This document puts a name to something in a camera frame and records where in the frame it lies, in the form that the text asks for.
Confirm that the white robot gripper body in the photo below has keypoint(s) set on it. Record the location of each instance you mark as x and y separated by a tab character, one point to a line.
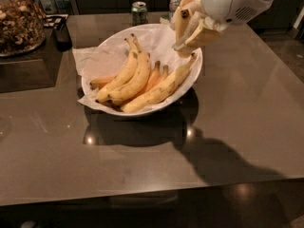
228	2

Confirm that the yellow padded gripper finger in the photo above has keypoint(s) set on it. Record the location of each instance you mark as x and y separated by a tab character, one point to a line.
193	5
201	31

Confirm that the large front yellow banana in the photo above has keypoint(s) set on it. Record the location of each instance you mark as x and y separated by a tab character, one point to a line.
182	19

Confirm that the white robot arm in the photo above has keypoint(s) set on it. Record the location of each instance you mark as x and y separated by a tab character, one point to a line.
198	23

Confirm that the right yellow banana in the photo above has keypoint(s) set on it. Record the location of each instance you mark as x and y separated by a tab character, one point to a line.
162	90

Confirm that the orange banana underneath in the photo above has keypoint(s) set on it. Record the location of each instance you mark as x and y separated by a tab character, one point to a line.
158	74

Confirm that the white bowl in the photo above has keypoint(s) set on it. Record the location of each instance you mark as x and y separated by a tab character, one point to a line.
193	70

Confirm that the top yellow banana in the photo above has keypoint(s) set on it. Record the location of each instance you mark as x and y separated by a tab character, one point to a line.
123	76

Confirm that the small orange banana left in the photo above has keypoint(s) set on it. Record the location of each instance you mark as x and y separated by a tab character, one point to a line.
100	82

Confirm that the green soda can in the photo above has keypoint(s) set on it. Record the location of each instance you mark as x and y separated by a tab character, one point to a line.
139	13

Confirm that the white paper liner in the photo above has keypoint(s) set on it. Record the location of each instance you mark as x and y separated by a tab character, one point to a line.
95	60

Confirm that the small dark cup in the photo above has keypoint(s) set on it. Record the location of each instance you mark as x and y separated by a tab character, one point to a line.
63	41

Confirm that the black box stand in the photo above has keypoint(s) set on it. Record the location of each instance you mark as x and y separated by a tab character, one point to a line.
36	69

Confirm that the glass jar of nuts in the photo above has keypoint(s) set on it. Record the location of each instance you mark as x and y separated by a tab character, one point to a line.
21	29

